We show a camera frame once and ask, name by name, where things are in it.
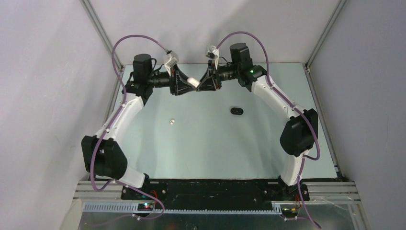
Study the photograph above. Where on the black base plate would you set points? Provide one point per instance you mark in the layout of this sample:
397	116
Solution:
213	193

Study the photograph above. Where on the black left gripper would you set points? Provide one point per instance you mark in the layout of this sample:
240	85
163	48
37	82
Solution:
178	82

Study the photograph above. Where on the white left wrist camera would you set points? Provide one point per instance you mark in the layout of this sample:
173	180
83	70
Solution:
170	60

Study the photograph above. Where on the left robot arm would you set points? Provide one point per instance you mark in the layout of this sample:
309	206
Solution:
102	153

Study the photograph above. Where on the black earbud charging case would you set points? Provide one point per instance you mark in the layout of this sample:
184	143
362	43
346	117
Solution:
236	111

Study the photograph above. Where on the aluminium front frame rail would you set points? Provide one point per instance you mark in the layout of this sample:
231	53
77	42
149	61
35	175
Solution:
322	192

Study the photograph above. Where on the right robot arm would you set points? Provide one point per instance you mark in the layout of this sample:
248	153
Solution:
300	125

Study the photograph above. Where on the grey slotted cable duct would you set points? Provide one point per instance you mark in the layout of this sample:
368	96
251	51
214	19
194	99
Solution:
140	208

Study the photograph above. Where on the white earbud charging case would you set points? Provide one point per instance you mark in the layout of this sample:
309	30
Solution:
193	82

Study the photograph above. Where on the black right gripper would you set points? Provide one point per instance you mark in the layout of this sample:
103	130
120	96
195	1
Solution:
206	82

